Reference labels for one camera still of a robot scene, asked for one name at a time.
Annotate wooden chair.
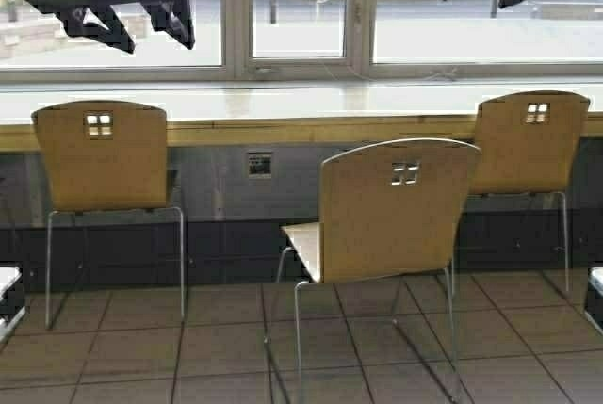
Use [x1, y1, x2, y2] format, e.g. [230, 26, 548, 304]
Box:
[282, 137, 481, 402]
[470, 90, 591, 295]
[31, 100, 186, 329]

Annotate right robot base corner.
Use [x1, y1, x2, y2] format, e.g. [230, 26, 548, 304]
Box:
[584, 267, 602, 332]

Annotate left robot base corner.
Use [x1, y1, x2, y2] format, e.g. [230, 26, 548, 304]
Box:
[1, 265, 26, 342]

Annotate long wooden window counter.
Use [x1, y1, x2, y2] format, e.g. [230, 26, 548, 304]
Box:
[1, 79, 602, 153]

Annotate wall power outlet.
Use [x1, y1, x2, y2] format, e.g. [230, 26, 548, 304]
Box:
[247, 152, 272, 179]

